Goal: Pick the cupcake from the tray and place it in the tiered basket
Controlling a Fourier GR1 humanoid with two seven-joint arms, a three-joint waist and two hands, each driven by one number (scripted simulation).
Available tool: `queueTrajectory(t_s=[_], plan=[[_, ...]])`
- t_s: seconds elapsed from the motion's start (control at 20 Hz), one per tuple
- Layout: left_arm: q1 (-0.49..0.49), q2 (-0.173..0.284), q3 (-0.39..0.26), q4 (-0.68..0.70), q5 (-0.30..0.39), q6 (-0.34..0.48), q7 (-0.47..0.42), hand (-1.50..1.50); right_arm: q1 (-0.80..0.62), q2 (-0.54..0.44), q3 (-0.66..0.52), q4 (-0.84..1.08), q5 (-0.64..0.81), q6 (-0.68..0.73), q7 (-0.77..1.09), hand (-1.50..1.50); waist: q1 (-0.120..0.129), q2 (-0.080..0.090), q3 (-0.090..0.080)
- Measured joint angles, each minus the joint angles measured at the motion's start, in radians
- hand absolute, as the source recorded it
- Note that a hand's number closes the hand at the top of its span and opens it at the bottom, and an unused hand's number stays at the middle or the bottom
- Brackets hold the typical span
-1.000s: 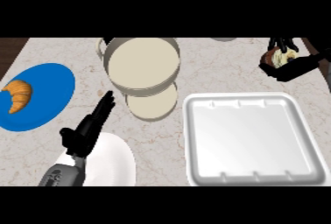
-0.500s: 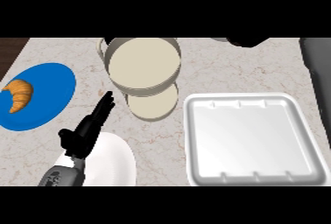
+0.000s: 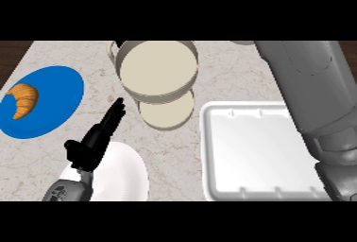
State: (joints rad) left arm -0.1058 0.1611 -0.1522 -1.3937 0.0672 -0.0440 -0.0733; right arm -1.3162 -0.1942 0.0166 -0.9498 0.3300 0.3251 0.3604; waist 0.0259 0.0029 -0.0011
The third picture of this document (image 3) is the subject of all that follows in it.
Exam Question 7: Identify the white plate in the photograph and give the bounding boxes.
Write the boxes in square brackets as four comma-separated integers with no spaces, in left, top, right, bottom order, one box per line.
[60,141,151,202]

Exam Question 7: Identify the white tray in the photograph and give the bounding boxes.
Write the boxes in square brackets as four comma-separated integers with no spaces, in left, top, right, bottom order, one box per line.
[198,100,335,202]

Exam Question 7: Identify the blue plate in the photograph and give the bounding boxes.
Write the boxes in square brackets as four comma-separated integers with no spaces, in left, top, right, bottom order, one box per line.
[0,64,88,140]

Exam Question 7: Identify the beige tiered basket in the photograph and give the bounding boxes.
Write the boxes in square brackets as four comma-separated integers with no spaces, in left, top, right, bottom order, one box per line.
[107,40,201,130]

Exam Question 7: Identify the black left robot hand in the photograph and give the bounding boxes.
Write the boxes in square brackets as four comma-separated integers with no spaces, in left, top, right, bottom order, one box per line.
[64,96,127,173]

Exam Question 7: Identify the orange croissant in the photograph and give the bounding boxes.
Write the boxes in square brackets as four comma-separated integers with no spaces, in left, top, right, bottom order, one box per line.
[5,82,40,121]

